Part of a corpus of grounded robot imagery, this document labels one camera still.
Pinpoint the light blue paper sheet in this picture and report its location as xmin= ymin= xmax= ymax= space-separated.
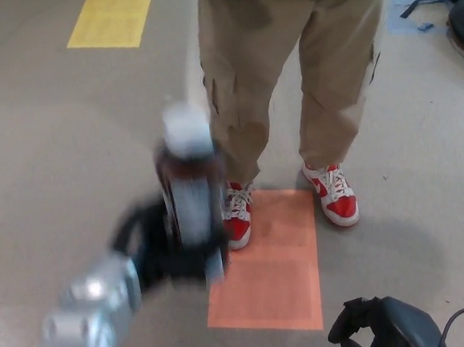
xmin=383 ymin=0 xmax=453 ymax=38

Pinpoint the red white left sneaker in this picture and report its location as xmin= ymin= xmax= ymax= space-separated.
xmin=301 ymin=157 xmax=361 ymax=231

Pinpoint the red white sneaker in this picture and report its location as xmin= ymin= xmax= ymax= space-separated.
xmin=301 ymin=157 xmax=361 ymax=231
xmin=218 ymin=178 xmax=259 ymax=252

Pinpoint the brown protein shake bottle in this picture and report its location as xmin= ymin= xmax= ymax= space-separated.
xmin=147 ymin=96 xmax=236 ymax=287

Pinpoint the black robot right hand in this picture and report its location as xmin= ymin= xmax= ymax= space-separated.
xmin=325 ymin=291 xmax=446 ymax=347

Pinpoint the red white right sneaker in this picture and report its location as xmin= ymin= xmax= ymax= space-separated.
xmin=218 ymin=178 xmax=259 ymax=252

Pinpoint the person in khaki trousers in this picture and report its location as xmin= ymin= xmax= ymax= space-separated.
xmin=192 ymin=0 xmax=397 ymax=192

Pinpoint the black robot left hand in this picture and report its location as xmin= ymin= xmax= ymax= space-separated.
xmin=104 ymin=185 xmax=236 ymax=297

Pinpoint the orange paper sheet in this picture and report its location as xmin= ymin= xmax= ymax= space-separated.
xmin=196 ymin=186 xmax=325 ymax=340

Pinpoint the yellow paper sheet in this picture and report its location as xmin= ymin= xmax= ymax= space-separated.
xmin=63 ymin=0 xmax=161 ymax=54

